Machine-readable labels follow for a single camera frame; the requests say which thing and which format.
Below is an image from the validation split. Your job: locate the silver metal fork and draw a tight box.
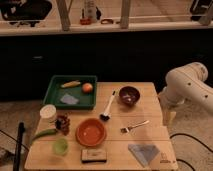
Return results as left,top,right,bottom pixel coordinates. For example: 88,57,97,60
120,120,149,133

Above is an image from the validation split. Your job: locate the black pole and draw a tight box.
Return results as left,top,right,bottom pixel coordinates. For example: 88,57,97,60
13,122,25,171

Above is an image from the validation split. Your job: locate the green pepper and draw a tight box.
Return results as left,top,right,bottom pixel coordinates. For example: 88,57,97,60
32,129,57,141

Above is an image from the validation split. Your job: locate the orange fruit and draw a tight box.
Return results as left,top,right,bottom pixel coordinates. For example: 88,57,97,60
82,83,93,93

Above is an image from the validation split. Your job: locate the white bottle on ledge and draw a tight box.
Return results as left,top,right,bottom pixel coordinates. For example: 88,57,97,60
84,0,97,23

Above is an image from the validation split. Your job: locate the black cable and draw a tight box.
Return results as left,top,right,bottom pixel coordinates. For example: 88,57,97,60
169,132,213,171

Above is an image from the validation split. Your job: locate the blue cloth in tray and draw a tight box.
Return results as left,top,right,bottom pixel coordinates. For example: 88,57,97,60
60,94,79,105

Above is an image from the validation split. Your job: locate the blue grey cloth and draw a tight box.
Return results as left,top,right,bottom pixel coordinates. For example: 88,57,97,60
128,144,159,167

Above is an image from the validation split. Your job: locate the purple bowl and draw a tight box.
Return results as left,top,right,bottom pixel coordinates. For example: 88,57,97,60
119,86,140,106

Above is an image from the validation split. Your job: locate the black office chair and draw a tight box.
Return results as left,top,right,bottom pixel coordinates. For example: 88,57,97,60
0,0,52,27

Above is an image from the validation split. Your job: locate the orange bowl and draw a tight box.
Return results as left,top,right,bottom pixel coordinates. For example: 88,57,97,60
75,118,107,147

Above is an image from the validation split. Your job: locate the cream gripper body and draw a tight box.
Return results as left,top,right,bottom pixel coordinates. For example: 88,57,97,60
162,104,176,126

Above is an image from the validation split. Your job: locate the orange ring object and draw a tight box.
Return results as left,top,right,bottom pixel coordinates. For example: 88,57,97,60
101,19,114,24

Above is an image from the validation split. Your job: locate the wooden block sponge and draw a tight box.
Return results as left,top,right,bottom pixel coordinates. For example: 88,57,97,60
81,149,107,163

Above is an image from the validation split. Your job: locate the dark red grape bunch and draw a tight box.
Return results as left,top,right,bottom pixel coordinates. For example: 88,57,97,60
55,115,70,135

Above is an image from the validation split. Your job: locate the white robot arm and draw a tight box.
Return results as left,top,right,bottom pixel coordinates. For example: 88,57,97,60
158,62,213,126

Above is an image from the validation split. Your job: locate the white cup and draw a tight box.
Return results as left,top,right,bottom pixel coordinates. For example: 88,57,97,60
40,104,56,123

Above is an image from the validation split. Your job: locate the light green cup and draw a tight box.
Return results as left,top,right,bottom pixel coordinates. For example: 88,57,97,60
53,138,68,155

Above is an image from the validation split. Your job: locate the green plastic tray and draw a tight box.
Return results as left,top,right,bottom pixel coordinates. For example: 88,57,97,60
43,75,97,110

